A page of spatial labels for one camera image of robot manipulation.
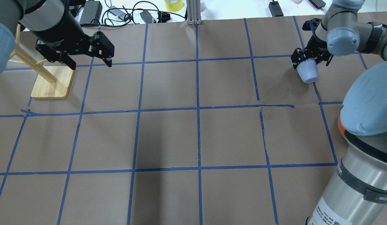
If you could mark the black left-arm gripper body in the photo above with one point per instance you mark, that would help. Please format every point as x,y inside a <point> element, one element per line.
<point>64,30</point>

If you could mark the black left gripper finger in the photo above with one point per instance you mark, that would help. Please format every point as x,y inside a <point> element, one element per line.
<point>64,58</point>
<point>101,47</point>

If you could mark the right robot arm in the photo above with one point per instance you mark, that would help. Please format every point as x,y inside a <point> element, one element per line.
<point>357,192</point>

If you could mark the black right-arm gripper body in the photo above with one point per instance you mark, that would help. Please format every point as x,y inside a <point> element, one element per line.
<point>318,46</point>

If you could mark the black power adapter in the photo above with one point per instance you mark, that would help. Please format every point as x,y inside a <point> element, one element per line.
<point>91,12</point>

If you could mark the aluminium frame post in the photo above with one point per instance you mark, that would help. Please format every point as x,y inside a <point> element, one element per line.
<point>193,12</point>

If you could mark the light blue plastic cup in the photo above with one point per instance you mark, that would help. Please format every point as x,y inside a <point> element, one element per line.
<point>308,71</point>

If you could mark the wooden cup rack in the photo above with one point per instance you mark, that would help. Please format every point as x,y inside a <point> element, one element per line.
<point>52,81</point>

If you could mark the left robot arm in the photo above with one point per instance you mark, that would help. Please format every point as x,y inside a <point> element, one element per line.
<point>35,15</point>

